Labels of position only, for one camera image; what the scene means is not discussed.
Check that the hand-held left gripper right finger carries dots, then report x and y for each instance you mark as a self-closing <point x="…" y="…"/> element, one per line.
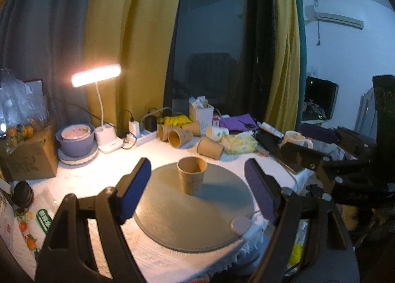
<point x="260" y="192"/>

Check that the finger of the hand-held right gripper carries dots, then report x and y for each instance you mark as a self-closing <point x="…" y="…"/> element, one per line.
<point x="301" y="156"/>

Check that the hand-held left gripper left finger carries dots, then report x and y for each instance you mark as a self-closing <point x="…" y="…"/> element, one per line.
<point x="135" y="192"/>

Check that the brown paper cup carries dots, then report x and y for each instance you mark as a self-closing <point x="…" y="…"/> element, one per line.
<point x="179" y="137"/>
<point x="210" y="148"/>
<point x="193" y="128"/>
<point x="163" y="131"/>
<point x="191" y="176"/>

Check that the white cup with green print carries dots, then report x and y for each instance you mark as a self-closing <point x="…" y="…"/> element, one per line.
<point x="217" y="133"/>

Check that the white mug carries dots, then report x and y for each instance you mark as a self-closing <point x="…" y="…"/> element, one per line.
<point x="296" y="139"/>

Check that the black notebook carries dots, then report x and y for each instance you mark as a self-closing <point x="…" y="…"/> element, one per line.
<point x="271" y="145"/>

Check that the white tablecloth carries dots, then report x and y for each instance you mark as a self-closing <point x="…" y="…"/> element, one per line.
<point x="101" y="175"/>

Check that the white round mat controller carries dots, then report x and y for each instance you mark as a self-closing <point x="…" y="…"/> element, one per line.
<point x="240" y="225"/>

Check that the white tube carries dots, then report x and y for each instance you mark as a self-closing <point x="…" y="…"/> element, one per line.
<point x="270" y="130"/>

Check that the green tissue pack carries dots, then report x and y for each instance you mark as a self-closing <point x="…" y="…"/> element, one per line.
<point x="240" y="144"/>

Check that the white power strip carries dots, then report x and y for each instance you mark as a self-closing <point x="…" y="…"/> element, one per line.
<point x="143" y="138"/>

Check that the black monitor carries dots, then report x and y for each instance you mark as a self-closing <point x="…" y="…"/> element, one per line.
<point x="321" y="100"/>

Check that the grey round mat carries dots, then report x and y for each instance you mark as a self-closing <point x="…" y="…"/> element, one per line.
<point x="191" y="215"/>

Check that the white charger plug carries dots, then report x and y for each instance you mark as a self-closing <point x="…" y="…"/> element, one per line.
<point x="134" y="127"/>

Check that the grey plate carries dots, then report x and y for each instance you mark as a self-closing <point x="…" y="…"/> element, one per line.
<point x="77" y="158"/>

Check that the black charger plug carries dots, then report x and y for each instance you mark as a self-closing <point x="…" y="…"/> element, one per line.
<point x="151" y="123"/>

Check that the purple cloth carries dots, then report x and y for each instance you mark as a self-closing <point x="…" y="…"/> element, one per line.
<point x="237" y="124"/>

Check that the purple bowl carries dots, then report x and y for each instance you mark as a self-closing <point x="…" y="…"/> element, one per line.
<point x="75" y="144"/>

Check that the yellow bananas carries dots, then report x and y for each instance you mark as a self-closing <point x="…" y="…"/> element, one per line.
<point x="174" y="120"/>

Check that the pink bowl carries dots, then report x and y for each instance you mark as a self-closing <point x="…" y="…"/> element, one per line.
<point x="75" y="132"/>

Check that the white desk lamp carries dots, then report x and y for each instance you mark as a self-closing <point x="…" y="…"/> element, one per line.
<point x="103" y="107"/>

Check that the white storage box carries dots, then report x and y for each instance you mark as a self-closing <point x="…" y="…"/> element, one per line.
<point x="201" y="114"/>

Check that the cardboard box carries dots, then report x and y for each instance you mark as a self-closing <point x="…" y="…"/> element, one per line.
<point x="29" y="156"/>

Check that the yellow curtain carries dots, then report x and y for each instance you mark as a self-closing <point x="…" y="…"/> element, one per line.
<point x="132" y="45"/>
<point x="284" y="45"/>

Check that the black round case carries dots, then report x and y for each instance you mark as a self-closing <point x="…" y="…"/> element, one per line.
<point x="23" y="193"/>

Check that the fruit printed packet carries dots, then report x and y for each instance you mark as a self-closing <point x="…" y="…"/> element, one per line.
<point x="17" y="227"/>

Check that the dark window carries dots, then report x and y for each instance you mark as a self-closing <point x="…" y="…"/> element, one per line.
<point x="219" y="42"/>

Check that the white air conditioner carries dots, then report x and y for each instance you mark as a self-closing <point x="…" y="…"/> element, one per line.
<point x="334" y="19"/>

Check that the clear plastic bag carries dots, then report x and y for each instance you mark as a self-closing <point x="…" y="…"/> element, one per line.
<point x="20" y="107"/>

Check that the teal curtain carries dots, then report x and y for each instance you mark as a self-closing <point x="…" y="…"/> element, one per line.
<point x="46" y="35"/>

